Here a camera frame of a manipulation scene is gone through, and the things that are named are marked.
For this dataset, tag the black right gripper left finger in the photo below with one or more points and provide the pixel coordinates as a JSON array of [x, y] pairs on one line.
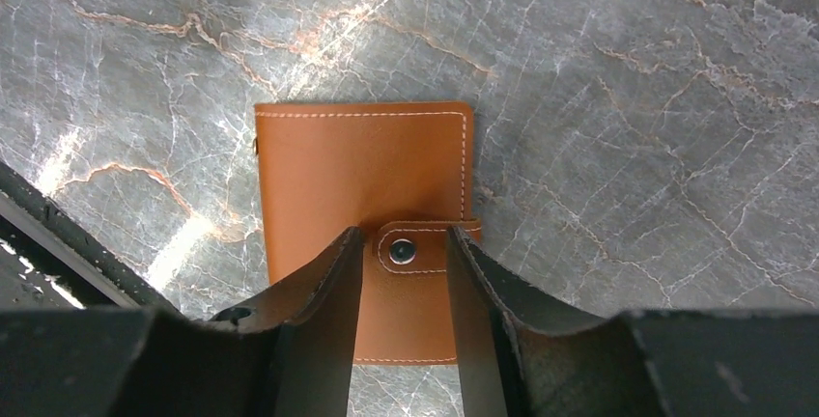
[[307, 325]]

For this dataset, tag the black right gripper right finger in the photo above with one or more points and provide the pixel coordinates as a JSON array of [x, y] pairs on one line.
[[491, 306]]

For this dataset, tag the brown leather card holder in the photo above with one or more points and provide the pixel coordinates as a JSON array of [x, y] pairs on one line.
[[401, 172]]

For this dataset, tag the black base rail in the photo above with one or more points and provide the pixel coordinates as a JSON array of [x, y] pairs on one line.
[[47, 260]]

